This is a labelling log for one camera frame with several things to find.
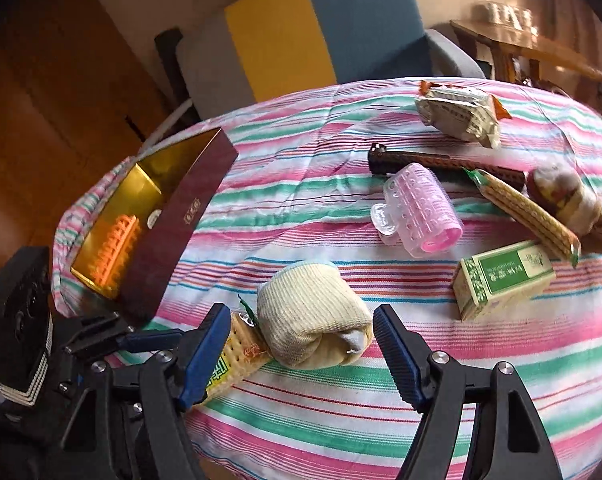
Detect orange hair roller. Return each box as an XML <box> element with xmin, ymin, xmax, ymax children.
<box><xmin>92</xmin><ymin>214</ymin><xmax>145</xmax><ymax>282</ymax></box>

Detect pink plastic hair roller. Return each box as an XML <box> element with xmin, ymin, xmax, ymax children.
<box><xmin>370</xmin><ymin>163</ymin><xmax>463</xmax><ymax>260</ymax></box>

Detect cream sock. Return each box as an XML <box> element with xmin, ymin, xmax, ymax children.
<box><xmin>256</xmin><ymin>262</ymin><xmax>375</xmax><ymax>371</ymax></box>

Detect wooden side table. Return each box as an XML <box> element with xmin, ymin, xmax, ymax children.
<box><xmin>450</xmin><ymin>19</ymin><xmax>602</xmax><ymax>92</ymax></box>

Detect cracker packet with orange print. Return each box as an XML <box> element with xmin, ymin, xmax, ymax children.
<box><xmin>196</xmin><ymin>295</ymin><xmax>273</xmax><ymax>406</ymax></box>

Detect striped pink green blanket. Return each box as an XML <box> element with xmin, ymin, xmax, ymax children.
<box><xmin>51</xmin><ymin>77</ymin><xmax>602</xmax><ymax>480</ymax></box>

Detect yellow blue grey armchair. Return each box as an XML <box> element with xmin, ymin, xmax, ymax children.
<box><xmin>155</xmin><ymin>0</ymin><xmax>488</xmax><ymax>122</ymax></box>

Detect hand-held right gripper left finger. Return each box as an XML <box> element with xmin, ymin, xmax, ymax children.
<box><xmin>56</xmin><ymin>304</ymin><xmax>231</xmax><ymax>480</ymax></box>

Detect brown cake snack packet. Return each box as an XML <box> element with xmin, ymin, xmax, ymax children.
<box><xmin>526</xmin><ymin>166</ymin><xmax>602</xmax><ymax>256</ymax></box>

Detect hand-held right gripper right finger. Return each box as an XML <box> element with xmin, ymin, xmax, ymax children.
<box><xmin>373</xmin><ymin>304</ymin><xmax>564</xmax><ymax>480</ymax></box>

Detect white snack packet orange ends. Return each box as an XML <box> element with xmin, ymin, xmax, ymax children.
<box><xmin>414</xmin><ymin>80</ymin><xmax>513</xmax><ymax>150</ymax></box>

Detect long green-tipped cracker packet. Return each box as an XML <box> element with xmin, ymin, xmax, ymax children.
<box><xmin>461</xmin><ymin>166</ymin><xmax>582</xmax><ymax>267</ymax></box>

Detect green and cream small carton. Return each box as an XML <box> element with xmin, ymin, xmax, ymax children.
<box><xmin>453</xmin><ymin>239</ymin><xmax>556</xmax><ymax>322</ymax></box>

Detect dark red box gold interior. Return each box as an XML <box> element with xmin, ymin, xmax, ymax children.
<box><xmin>70</xmin><ymin>127</ymin><xmax>239</xmax><ymax>328</ymax></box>

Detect white decorative items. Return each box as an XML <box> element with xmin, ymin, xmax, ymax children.
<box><xmin>476</xmin><ymin>1</ymin><xmax>540</xmax><ymax>37</ymax></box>

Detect wooden cabinet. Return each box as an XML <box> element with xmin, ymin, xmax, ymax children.
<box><xmin>0</xmin><ymin>0</ymin><xmax>178</xmax><ymax>281</ymax></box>

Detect dark brown folding comb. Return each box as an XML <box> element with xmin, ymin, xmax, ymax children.
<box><xmin>367</xmin><ymin>143</ymin><xmax>530</xmax><ymax>191</ymax></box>

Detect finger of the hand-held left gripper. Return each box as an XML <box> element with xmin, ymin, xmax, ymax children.
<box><xmin>61</xmin><ymin>311</ymin><xmax>184</xmax><ymax>361</ymax></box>

